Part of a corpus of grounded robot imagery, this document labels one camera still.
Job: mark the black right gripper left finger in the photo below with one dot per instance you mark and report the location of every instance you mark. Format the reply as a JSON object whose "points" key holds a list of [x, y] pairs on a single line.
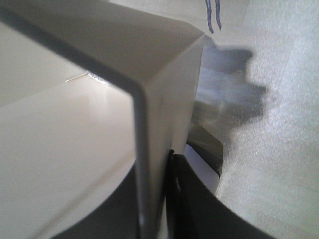
{"points": [[115, 218]]}

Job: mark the white plastic trash bin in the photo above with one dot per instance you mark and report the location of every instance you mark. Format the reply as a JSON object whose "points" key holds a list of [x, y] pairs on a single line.
{"points": [[89, 89]]}

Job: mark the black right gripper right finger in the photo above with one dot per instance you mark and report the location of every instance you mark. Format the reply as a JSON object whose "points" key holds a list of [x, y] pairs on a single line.
{"points": [[194, 213]]}

